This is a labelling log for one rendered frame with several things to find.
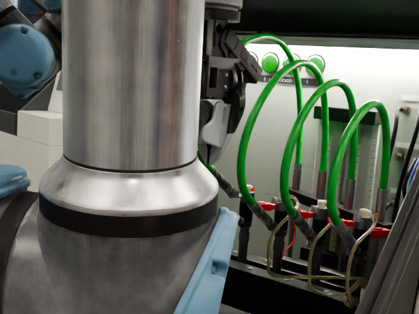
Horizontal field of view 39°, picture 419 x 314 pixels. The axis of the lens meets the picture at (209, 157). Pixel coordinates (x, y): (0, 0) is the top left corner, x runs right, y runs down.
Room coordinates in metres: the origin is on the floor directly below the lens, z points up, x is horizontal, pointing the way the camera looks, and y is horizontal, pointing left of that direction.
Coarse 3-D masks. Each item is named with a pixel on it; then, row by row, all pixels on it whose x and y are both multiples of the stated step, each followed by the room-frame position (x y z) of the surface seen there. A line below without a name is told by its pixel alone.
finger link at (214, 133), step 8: (216, 104) 0.79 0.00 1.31; (224, 104) 0.81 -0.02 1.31; (216, 112) 0.79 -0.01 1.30; (224, 112) 0.81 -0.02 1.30; (216, 120) 0.80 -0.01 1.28; (224, 120) 0.81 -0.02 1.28; (208, 128) 0.78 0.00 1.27; (216, 128) 0.80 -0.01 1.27; (224, 128) 0.81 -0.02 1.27; (208, 136) 0.78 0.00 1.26; (216, 136) 0.80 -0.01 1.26; (224, 136) 0.81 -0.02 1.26; (216, 144) 0.80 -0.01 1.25; (224, 144) 0.81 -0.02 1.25; (216, 152) 0.81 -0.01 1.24; (208, 160) 0.82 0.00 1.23; (216, 160) 0.82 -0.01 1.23
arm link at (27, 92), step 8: (40, 24) 0.86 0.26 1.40; (48, 24) 0.85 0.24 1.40; (48, 32) 0.85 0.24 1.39; (56, 32) 0.85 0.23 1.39; (56, 40) 0.85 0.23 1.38; (56, 48) 0.85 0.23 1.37; (56, 64) 0.82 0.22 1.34; (56, 72) 0.87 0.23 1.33; (48, 80) 0.88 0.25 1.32; (8, 88) 0.84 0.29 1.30; (16, 88) 0.85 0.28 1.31; (24, 88) 0.85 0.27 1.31; (32, 88) 0.86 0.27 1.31; (40, 88) 0.88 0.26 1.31; (24, 96) 0.86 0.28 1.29
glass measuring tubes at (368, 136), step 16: (320, 112) 1.31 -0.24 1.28; (336, 112) 1.29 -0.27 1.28; (368, 112) 1.25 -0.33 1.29; (320, 128) 1.32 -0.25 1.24; (336, 128) 1.30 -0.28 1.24; (368, 128) 1.25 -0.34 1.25; (320, 144) 1.32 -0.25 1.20; (336, 144) 1.30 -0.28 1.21; (368, 144) 1.26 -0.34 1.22; (368, 160) 1.26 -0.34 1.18; (368, 176) 1.27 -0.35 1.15; (336, 192) 1.31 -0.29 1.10; (368, 192) 1.27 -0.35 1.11; (352, 208) 1.29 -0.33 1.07; (368, 208) 1.26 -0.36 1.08; (336, 240) 1.28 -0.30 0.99; (304, 256) 1.32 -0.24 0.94; (336, 256) 1.27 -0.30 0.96
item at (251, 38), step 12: (252, 36) 1.11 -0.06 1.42; (264, 36) 1.14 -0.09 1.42; (276, 36) 1.17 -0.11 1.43; (288, 48) 1.21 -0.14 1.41; (300, 84) 1.26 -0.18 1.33; (300, 96) 1.27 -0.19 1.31; (300, 108) 1.28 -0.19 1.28; (300, 132) 1.29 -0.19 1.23; (300, 144) 1.29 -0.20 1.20; (300, 156) 1.29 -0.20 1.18; (300, 168) 1.29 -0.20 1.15
